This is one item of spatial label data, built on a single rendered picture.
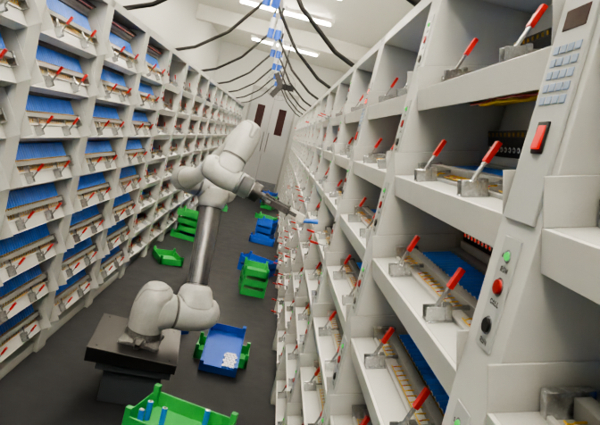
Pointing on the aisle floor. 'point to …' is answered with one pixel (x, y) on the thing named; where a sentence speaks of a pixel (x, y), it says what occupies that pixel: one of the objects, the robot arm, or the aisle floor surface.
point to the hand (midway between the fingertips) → (296, 215)
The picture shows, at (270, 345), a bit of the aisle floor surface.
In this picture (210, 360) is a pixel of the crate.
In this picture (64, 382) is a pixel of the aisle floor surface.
